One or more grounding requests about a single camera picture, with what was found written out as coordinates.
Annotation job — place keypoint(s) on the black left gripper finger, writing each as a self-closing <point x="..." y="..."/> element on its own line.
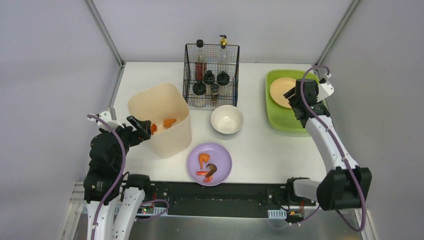
<point x="142" y="130"/>
<point x="118" y="130"/>

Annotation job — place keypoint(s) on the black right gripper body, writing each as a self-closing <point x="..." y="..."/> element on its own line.
<point x="294" y="99"/>

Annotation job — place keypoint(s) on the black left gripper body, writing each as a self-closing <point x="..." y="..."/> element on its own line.
<point x="135" y="131"/>

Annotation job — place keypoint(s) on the orange plastic plate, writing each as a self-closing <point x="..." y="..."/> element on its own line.
<point x="279" y="87"/>

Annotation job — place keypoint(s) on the beige plastic bin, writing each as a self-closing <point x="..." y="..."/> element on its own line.
<point x="164" y="101"/>

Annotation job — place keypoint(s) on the white ceramic bowl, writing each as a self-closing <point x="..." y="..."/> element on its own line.
<point x="227" y="119"/>

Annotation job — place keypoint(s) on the white shaker black spout lid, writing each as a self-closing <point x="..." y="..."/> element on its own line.
<point x="199" y="94"/>

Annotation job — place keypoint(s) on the small pepper jar black lid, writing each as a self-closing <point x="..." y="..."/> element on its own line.
<point x="215" y="90"/>

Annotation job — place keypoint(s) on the clear bottle gold pump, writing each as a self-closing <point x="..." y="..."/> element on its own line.
<point x="223" y="51"/>

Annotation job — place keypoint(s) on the purple plastic plate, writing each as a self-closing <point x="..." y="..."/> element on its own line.
<point x="219" y="156"/>

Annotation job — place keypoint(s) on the salt shaker black pump lid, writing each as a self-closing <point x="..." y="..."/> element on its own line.
<point x="208" y="80"/>

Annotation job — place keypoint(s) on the soy sauce bottle red label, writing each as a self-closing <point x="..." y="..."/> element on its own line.
<point x="200" y="61"/>

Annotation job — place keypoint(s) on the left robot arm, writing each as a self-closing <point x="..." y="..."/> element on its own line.
<point x="113" y="198"/>

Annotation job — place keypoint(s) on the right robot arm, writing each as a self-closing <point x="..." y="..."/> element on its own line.
<point x="346" y="184"/>

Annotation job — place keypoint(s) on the fried chicken food piece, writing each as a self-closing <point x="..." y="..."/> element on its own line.
<point x="168" y="122"/>

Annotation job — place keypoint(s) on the green plastic tub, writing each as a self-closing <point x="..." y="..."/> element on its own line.
<point x="281" y="118"/>

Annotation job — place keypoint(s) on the orange shrimp food piece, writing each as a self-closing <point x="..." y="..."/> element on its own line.
<point x="203" y="159"/>

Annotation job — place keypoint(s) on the brown mushroom food piece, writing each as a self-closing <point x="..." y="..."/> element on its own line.
<point x="212" y="169"/>

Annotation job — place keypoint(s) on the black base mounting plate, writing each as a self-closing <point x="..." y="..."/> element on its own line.
<point x="232" y="200"/>

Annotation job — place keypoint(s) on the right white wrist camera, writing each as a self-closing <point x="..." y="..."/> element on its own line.
<point x="325" y="88"/>

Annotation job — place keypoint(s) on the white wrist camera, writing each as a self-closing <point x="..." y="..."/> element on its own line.
<point x="325" y="88"/>
<point x="108" y="115"/>

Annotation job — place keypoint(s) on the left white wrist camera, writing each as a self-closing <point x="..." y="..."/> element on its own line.
<point x="108" y="115"/>

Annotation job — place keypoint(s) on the black wire basket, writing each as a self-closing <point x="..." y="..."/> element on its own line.
<point x="231" y="68"/>

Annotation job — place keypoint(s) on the aluminium frame rail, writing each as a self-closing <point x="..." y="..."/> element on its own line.
<point x="98" y="20"/>

